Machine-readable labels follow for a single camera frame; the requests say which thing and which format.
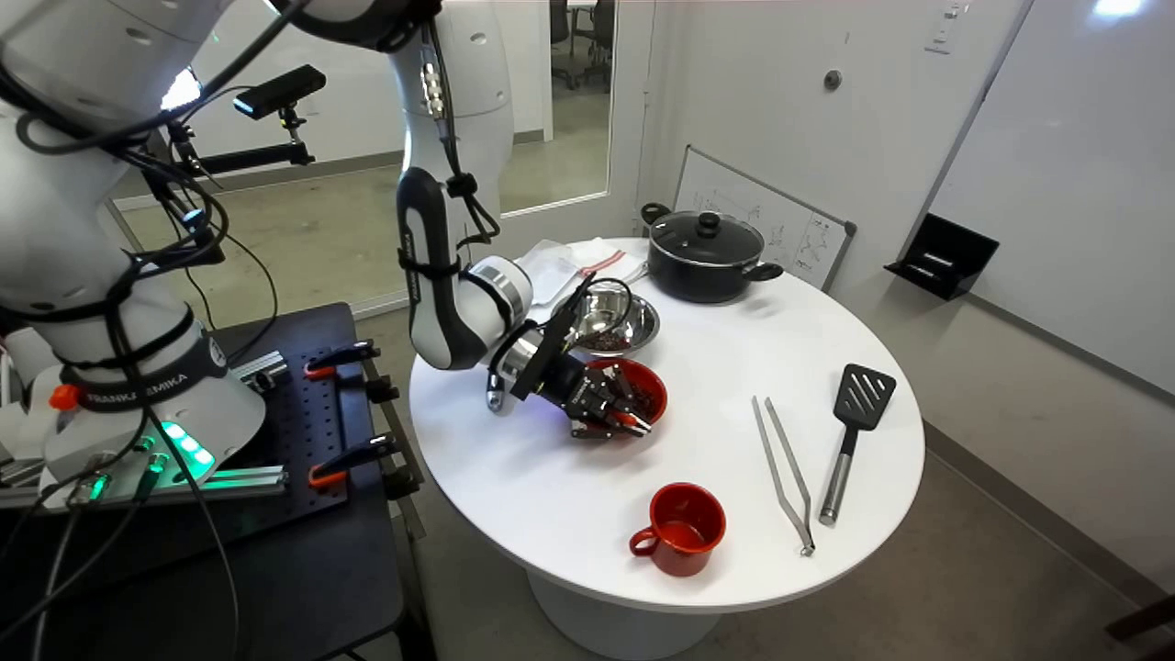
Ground black slotted spatula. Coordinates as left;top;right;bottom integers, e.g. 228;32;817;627
813;359;898;530

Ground white switch plate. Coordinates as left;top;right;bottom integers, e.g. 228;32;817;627
924;4;974;58

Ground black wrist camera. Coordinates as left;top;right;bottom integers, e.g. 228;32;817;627
510;288;597;405

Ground white cloth red stripes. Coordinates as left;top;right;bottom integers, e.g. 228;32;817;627
561;235;652;289

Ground black pot lid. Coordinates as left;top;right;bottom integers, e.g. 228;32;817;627
646;206;768;272

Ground white table pedestal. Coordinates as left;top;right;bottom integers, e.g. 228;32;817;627
528;584;728;661

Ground black cooking pot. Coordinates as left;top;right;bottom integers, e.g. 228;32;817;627
640;200;786;309

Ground black wall holder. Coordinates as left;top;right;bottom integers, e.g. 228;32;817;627
884;213;1003;306

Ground silver metal bowl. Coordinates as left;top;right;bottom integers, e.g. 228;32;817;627
561;275;663;355

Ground aluminium rail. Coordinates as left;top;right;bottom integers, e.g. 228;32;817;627
74;459;294;506

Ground small framed whiteboard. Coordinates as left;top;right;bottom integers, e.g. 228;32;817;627
671;145;860;295

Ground LED light panel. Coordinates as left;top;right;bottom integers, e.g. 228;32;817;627
156;67;205;119

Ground red cup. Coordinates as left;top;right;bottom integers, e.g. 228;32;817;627
626;480;731;579

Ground dark beans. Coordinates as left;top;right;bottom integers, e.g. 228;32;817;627
600;365;662;420

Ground red bowl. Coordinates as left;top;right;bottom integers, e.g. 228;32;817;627
584;355;671;444

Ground orange black clamp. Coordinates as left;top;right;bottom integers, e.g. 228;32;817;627
304;433;398;496
299;337;380;382

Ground black stereo camera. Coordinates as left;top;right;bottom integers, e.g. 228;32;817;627
230;63;329;121

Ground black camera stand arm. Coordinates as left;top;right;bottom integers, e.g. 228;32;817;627
127;114;320;272

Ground black robot cart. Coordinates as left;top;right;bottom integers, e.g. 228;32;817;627
0;300;424;661

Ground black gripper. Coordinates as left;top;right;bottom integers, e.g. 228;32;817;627
537;354;655;441

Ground metal tongs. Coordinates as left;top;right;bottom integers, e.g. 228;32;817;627
748;392;817;563

